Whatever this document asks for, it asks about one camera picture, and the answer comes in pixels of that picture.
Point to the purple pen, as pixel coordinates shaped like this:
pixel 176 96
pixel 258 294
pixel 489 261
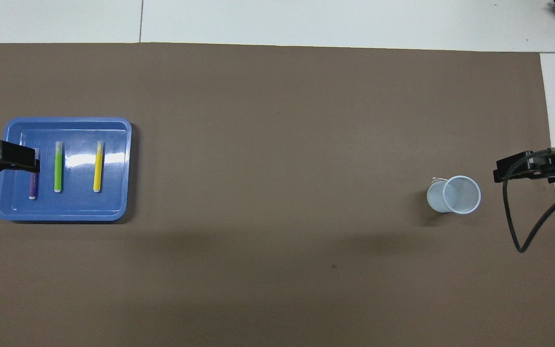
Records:
pixel 32 185

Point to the green pen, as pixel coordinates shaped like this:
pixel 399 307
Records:
pixel 59 166

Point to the yellow pen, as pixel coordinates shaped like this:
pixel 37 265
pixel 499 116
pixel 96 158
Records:
pixel 98 166

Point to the light blue mesh cup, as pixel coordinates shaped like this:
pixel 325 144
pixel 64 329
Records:
pixel 453 195

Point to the blue plastic tray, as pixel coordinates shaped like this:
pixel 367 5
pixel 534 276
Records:
pixel 77 205

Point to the brown table mat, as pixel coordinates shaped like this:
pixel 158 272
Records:
pixel 277 144

